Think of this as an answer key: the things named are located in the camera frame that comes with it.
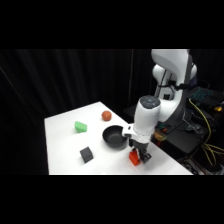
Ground orange ball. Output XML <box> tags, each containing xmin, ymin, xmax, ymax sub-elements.
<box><xmin>101</xmin><ymin>110</ymin><xmax>113</xmax><ymax>122</ymax></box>

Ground red cube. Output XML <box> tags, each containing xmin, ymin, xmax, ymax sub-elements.
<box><xmin>128</xmin><ymin>150</ymin><xmax>142</xmax><ymax>167</ymax></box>

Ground dark grey cube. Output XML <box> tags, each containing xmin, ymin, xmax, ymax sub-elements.
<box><xmin>79</xmin><ymin>146</ymin><xmax>95</xmax><ymax>164</ymax></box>

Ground black keyboard with teal lights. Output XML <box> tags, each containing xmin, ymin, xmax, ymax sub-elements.
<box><xmin>186</xmin><ymin>85</ymin><xmax>224</xmax><ymax>107</ymax></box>

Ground black curtain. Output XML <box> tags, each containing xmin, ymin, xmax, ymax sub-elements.
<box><xmin>0</xmin><ymin>49</ymin><xmax>224</xmax><ymax>176</ymax></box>

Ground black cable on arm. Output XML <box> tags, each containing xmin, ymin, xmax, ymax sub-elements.
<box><xmin>156</xmin><ymin>54</ymin><xmax>195</xmax><ymax>125</ymax></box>

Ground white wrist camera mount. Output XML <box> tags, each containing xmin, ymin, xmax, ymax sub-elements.
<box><xmin>121</xmin><ymin>123</ymin><xmax>138</xmax><ymax>139</ymax></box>

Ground black bowl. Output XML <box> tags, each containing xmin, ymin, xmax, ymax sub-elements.
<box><xmin>101</xmin><ymin>125</ymin><xmax>130</xmax><ymax>150</ymax></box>

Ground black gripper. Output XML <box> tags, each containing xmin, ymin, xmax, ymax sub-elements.
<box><xmin>128</xmin><ymin>133</ymin><xmax>152</xmax><ymax>165</ymax></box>

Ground green block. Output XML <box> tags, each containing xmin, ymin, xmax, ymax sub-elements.
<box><xmin>74</xmin><ymin>120</ymin><xmax>89</xmax><ymax>134</ymax></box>

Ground small orange control box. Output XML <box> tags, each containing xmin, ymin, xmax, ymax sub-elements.
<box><xmin>152</xmin><ymin>127</ymin><xmax>168</xmax><ymax>142</ymax></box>

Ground yellow cable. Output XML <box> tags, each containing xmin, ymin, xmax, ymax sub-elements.
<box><xmin>187</xmin><ymin>97</ymin><xmax>224</xmax><ymax>168</ymax></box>

